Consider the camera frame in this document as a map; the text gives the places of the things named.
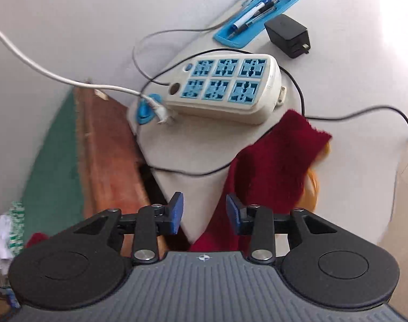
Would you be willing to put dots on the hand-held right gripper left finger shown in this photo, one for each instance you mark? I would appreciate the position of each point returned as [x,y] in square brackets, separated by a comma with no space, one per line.
[177,213]

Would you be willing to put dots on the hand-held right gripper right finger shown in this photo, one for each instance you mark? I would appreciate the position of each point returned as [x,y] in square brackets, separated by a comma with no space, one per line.
[234,213]

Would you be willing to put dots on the red knit sweater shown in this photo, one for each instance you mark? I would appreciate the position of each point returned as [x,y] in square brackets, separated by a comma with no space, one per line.
[274,161]

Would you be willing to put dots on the white side table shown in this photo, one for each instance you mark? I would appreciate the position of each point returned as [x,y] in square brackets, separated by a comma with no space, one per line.
[197,147]

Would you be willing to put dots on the orange plastic item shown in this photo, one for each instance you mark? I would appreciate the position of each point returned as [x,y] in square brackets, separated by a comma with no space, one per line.
[313,187]

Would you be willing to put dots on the white blue power strip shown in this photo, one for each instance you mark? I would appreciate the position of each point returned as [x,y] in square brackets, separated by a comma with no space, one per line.
[220,108]

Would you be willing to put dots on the green table cloth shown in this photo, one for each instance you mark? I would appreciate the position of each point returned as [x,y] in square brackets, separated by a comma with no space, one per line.
[53,174]

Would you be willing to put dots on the green striped folded shirt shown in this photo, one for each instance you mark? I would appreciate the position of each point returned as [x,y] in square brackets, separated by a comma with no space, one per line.
[17,214]

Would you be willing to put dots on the blue pen tray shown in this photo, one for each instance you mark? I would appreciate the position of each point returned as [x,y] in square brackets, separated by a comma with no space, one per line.
[230,38]

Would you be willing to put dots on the white folded garment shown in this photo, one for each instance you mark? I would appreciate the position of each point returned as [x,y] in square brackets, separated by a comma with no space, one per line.
[2,238]

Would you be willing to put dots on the black power adapter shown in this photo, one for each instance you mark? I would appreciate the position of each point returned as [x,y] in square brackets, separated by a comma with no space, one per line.
[286,32]

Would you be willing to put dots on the dark clear pen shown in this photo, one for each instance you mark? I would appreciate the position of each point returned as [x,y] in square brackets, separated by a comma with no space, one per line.
[259,18]

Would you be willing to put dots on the white blue pen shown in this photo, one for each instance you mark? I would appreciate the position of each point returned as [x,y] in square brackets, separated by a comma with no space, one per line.
[247,16]

